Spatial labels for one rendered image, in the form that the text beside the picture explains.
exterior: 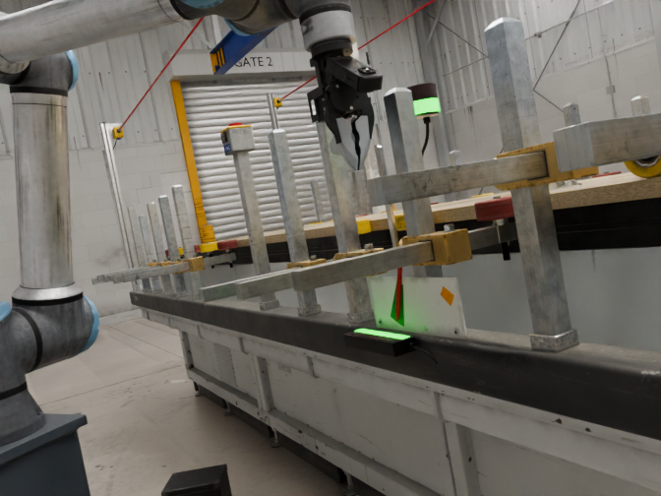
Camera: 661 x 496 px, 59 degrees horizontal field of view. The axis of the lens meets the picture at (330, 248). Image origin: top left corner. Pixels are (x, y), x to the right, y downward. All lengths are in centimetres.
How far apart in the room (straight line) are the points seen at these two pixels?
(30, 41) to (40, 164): 30
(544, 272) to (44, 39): 93
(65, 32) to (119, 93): 799
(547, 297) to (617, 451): 21
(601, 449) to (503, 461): 55
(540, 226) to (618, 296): 26
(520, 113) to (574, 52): 892
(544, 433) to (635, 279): 27
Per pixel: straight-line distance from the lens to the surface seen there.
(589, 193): 101
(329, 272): 86
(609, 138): 45
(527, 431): 98
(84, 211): 877
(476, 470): 152
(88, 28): 115
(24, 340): 141
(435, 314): 100
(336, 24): 103
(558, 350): 84
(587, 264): 106
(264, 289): 109
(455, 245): 95
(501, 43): 84
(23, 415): 140
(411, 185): 64
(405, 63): 1155
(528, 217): 82
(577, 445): 92
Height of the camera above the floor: 93
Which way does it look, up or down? 3 degrees down
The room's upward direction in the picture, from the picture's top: 10 degrees counter-clockwise
